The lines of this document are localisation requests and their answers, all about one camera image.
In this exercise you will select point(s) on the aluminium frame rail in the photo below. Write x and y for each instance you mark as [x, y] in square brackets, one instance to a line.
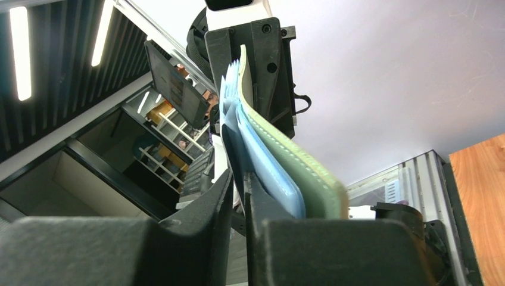
[414, 185]

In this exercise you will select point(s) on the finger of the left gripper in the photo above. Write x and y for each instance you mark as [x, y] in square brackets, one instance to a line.
[268, 46]
[222, 51]

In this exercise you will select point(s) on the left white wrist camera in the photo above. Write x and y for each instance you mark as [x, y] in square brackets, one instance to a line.
[223, 14]

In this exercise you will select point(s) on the black computer monitor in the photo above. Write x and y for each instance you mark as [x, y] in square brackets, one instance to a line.
[178, 91]

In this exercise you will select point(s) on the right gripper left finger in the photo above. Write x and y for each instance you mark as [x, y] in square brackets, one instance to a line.
[189, 247]

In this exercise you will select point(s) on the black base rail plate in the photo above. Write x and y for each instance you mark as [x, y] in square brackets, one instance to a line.
[453, 221]

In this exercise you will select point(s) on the green card holder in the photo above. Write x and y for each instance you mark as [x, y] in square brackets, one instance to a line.
[297, 181]

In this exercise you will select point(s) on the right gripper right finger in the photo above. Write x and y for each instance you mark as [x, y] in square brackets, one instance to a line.
[283, 250]

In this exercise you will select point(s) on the black keyboard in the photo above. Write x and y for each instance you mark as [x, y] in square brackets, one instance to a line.
[199, 175]

